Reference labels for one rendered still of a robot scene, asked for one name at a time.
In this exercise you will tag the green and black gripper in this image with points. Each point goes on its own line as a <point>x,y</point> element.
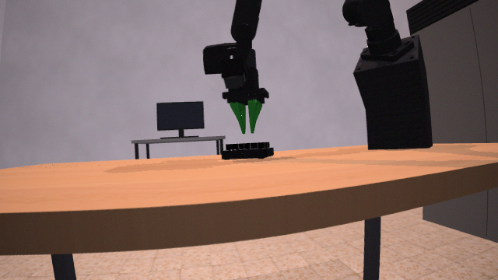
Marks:
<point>240,98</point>

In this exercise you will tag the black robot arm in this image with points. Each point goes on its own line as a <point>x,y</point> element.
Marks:
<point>384,42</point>

